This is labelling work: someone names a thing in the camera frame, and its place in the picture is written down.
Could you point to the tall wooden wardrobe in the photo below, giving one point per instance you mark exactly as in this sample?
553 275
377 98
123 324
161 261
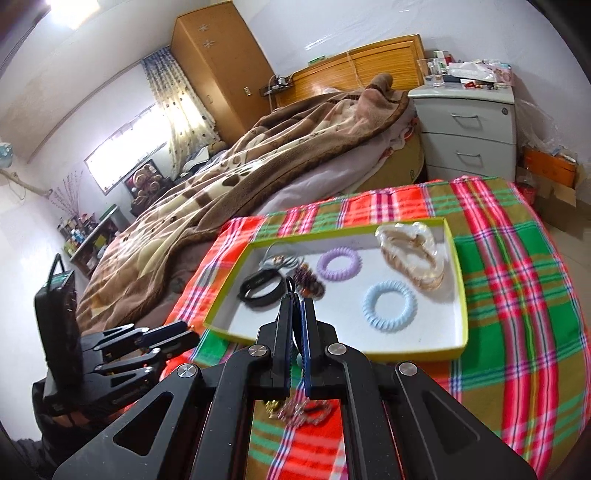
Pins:
225 66

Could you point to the orange cardboard box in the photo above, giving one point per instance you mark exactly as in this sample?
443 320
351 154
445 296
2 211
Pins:
547 183

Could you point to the brown paw print blanket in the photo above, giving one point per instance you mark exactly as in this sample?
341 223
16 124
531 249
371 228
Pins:
133 273

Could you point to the clutter on nightstand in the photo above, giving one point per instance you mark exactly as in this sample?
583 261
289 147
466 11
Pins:
442 69

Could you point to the teddy bear picture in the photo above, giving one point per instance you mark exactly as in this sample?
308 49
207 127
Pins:
146 185

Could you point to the clear beige hair claw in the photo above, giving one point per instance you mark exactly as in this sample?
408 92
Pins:
412 250

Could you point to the black hair tie gold bead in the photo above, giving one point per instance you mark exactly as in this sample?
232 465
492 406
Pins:
295 320

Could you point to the plaid red green tablecloth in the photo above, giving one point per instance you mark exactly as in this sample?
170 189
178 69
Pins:
525 372

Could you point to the patterned window curtain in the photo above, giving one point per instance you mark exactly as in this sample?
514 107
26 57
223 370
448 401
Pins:
190 124

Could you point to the black camera box green light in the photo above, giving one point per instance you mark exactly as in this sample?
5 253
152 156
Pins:
55 307

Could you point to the white tray yellow rim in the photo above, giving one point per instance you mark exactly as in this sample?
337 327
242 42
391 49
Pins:
439 331

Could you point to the black wristband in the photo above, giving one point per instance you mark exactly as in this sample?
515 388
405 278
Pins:
262 288

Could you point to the person's left hand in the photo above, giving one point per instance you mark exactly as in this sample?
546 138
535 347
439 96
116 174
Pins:
72 420

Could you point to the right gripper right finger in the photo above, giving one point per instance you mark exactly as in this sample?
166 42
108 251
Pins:
321 379

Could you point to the pink rhinestone hair clip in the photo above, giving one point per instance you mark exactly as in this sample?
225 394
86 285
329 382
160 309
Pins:
295 413

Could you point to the wooden headboard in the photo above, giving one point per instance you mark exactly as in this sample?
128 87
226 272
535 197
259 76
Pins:
355 69

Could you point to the small shelf with bottles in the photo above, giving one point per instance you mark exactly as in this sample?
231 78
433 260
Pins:
85 247

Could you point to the grey two-drawer nightstand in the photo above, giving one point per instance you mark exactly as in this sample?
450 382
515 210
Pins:
467 131

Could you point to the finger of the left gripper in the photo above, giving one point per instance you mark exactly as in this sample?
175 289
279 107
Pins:
151 337
176 345

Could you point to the dark beaded hair scrunchie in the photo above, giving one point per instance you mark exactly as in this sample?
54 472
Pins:
307 282

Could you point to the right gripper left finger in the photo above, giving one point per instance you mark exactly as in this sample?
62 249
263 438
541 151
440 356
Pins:
276 336

